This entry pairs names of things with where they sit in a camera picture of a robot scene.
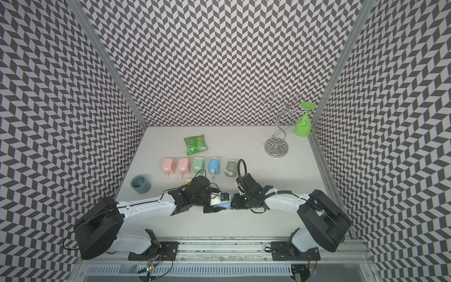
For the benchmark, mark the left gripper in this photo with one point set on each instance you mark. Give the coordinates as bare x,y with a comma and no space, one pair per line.
212,210

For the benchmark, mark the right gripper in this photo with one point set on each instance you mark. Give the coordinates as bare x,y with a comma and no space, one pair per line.
237,205

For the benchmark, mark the light blue pencil sharpener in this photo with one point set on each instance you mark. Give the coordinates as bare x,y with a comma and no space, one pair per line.
225,205

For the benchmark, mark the sage green pencil sharpener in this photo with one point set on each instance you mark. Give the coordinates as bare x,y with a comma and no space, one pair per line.
231,168

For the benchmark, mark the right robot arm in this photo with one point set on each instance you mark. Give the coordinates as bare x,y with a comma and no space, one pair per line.
325,224

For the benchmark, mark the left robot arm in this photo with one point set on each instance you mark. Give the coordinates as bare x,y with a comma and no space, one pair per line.
108,226

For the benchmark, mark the green snack bag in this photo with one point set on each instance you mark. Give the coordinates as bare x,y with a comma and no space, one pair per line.
195,144

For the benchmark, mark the teal bowl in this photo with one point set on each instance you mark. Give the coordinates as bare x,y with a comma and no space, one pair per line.
140,184

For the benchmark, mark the green plastic wine glass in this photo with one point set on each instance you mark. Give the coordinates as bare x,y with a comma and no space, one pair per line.
304,125

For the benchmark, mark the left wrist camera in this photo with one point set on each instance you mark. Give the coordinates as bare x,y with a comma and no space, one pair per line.
219,198

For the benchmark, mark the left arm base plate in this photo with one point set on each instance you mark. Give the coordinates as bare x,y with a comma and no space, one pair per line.
169,251

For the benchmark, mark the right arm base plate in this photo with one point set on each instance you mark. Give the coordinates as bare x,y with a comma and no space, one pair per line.
284,251

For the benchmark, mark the metal wire glass rack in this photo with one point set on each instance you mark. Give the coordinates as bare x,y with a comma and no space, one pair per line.
276,146

